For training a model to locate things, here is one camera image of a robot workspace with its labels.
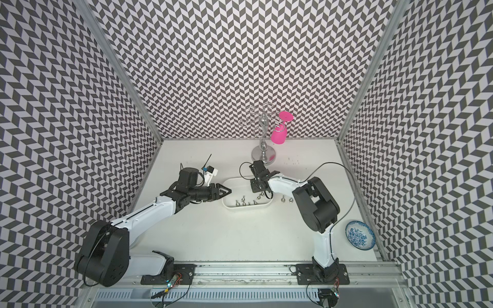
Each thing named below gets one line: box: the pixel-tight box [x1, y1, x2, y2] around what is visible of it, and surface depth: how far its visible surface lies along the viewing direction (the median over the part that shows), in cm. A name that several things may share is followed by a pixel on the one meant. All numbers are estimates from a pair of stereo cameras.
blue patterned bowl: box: [344, 220, 377, 251], surface depth 82 cm
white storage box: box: [222, 176, 274, 208], surface depth 93 cm
